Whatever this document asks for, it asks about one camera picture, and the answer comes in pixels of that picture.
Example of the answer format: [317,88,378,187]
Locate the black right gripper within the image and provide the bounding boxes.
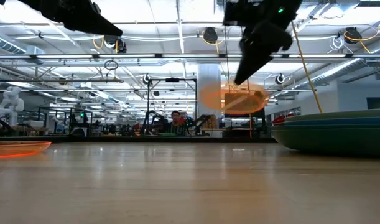
[223,0,304,86]

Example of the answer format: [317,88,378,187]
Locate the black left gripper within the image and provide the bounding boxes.
[17,0,124,37]

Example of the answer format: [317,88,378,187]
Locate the orange translucent plastic plate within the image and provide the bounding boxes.
[0,140,53,161]
[198,80,271,116]

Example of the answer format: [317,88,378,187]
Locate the large dark green plastic plate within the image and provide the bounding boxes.
[271,123,380,159]

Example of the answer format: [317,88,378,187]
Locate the white building column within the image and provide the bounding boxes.
[197,63,222,129]

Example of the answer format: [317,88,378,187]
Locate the red background object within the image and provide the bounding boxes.
[272,114,287,126]

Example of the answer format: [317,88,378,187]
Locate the long ceiling light strip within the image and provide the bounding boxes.
[0,53,380,60]

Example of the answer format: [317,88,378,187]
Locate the black background robot arms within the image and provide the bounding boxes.
[139,110,213,137]

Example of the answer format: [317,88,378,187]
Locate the person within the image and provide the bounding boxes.
[164,110,187,136]

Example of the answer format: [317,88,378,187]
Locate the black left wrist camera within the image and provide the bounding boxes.
[89,1,101,16]

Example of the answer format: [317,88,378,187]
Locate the hanging black cable loop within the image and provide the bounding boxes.
[103,59,119,71]

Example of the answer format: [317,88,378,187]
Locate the thin black hanging cable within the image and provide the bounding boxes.
[223,26,231,94]

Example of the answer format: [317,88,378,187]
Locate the thick yellow hanging cable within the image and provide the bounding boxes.
[290,20,323,114]

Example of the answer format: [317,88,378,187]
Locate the black background camera rig frame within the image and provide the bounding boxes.
[147,77,198,135]

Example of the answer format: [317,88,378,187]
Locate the background workstation with black frame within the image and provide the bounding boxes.
[37,106,94,137]

